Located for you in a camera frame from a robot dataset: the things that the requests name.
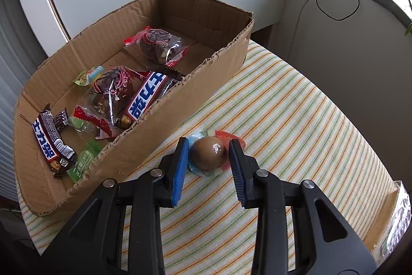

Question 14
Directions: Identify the brown cardboard box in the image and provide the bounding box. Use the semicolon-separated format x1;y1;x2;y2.
13;0;255;218

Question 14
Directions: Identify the red-edged egg packet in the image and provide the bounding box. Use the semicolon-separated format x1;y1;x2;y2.
187;129;247;177

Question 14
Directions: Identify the striped cloth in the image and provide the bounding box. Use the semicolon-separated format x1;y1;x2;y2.
16;38;401;275

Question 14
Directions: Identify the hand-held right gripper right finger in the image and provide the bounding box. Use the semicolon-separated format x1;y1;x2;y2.
228;139;377;275

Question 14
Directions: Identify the grey slatted door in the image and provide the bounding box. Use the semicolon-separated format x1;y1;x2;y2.
0;0;42;201

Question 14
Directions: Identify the dark snack red-edged packet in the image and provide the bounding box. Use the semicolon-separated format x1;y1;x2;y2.
73;65;149;139
123;25;190;67

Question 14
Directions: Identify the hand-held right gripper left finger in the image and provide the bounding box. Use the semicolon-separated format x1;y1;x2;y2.
42;137;190;275

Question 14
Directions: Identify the large chocolate bar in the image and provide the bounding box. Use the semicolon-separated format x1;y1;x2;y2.
121;70;184;130

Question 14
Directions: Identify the green blue snack packet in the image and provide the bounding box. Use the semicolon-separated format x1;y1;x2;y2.
72;65;105;87

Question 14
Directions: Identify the small chocolate bar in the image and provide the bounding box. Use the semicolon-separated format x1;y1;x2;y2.
19;104;78;177

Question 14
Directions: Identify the small green candy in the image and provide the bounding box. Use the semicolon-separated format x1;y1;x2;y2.
67;108;97;134

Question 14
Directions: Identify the clear plastic bag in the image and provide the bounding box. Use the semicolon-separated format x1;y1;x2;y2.
370;180;412;263

